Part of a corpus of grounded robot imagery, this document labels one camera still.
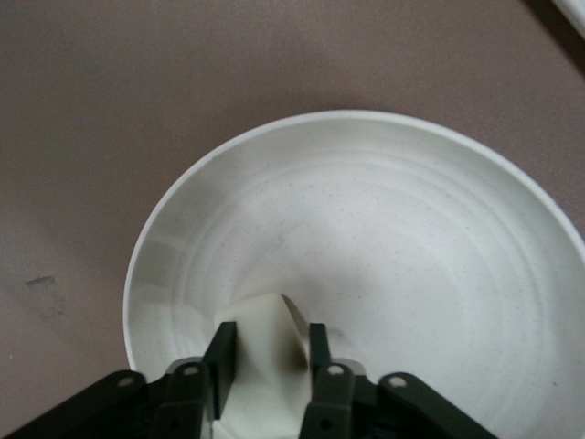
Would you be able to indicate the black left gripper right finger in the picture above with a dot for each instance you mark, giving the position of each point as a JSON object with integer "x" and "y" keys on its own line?
{"x": 338, "y": 393}

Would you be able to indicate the cream round plate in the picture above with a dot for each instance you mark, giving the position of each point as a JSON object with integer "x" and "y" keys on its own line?
{"x": 411, "y": 256}

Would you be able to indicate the brown table cover cloth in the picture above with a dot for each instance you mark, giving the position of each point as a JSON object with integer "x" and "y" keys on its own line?
{"x": 114, "y": 114}

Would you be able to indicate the pale steamed bun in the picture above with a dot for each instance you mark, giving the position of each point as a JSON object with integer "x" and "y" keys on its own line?
{"x": 267, "y": 356}

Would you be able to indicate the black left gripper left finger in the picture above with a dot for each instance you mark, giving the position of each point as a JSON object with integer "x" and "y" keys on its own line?
{"x": 183, "y": 393}

